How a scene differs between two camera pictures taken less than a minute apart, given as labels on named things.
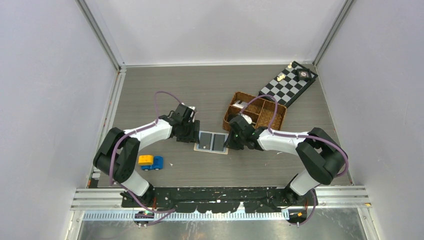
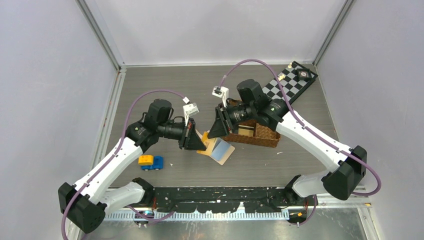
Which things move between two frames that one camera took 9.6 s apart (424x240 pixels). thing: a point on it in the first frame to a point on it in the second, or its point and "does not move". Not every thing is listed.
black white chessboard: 285,86 does not move
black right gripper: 230,143 to 222,125
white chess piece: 279,78 does not move
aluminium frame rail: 108,120 does not move
